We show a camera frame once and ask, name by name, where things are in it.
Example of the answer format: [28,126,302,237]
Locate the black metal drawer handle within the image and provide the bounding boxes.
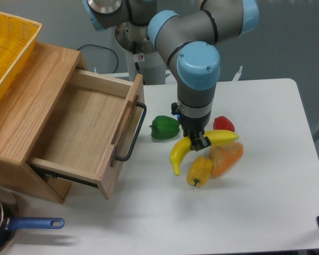
[114,101,147,162]

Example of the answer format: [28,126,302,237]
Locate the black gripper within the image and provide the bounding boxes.
[171,103,212,151]

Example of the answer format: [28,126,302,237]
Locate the green toy bell pepper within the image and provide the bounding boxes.
[149,115,180,140]

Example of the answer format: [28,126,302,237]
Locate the orange toy bread wedge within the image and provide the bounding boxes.
[208,142,244,179]

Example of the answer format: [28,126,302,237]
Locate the red toy bell pepper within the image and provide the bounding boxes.
[213,116,235,132]

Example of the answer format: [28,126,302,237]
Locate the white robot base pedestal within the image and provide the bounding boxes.
[114,20,173,86]

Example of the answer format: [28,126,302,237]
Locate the black cable on floor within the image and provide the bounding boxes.
[77,44,120,74]

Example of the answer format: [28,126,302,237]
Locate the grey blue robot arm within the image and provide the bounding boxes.
[83,1,259,151]

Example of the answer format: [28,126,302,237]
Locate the wooden drawer cabinet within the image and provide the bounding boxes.
[0,42,86,203]

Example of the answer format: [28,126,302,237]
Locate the yellow toy banana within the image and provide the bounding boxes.
[170,130,239,176]

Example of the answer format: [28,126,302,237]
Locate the yellow plastic basket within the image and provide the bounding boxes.
[0,12,43,100]

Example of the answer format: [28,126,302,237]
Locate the yellow toy bell pepper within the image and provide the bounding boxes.
[186,156,213,187]

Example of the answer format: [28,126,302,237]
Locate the black pan blue handle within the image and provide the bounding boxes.
[0,188,65,252]

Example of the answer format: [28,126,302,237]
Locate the open wooden top drawer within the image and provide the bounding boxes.
[27,69,144,199]

